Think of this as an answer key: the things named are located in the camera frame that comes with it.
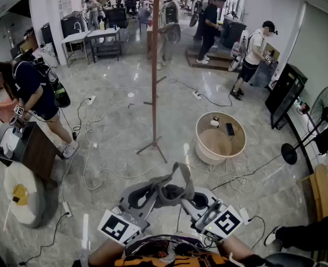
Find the black glass cabinet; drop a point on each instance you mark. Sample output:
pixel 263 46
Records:
pixel 284 96

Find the dark wooden side table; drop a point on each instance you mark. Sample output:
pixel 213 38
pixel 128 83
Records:
pixel 38 152

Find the brown wooden platform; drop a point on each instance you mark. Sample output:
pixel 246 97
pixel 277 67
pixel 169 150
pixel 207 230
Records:
pixel 216 61

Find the black box cabinet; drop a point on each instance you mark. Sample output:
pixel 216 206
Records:
pixel 72 24

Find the small white object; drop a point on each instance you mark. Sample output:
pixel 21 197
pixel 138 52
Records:
pixel 215 122

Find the steel table with shelf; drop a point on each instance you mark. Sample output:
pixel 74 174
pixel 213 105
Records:
pixel 105 33

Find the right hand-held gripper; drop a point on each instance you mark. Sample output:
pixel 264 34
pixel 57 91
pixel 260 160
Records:
pixel 225 222

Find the person's right forearm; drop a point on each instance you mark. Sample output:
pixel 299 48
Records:
pixel 234 247

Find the black standing fan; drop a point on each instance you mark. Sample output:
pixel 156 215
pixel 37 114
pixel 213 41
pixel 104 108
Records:
pixel 323 106

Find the round wicker side table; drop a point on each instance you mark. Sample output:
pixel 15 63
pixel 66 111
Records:
pixel 216 145

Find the marble counter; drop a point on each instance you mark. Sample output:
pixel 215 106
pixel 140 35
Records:
pixel 48 54

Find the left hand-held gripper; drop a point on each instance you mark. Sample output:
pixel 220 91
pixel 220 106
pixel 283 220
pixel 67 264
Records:
pixel 116 227

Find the black jacket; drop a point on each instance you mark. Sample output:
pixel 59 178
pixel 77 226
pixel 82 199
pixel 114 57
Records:
pixel 324 140

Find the person's left forearm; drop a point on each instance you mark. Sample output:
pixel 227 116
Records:
pixel 105 253

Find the wooden coat rack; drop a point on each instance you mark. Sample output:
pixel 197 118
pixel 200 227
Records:
pixel 155 65

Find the blue can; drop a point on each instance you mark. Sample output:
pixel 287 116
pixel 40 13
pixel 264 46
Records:
pixel 115 27

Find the pack of water bottles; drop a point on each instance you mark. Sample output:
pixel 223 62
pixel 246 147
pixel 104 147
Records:
pixel 235 49

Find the white and yellow cushion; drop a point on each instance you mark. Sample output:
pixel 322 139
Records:
pixel 27 204

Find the pink cloth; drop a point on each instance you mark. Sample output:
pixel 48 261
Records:
pixel 2 111

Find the black phone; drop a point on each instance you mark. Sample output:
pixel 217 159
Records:
pixel 230 129

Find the white power strip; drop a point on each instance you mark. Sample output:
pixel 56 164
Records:
pixel 91 99
pixel 67 209
pixel 196 94
pixel 245 215

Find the steel table with faucet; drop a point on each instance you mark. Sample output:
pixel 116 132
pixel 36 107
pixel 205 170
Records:
pixel 76 37

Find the person's black printed shirt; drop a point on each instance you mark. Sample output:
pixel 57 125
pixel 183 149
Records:
pixel 169 252

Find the yellow bottle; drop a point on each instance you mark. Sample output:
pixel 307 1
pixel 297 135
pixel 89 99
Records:
pixel 102 25

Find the grey cloth garment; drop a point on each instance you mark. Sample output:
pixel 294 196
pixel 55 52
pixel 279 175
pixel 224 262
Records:
pixel 170 193

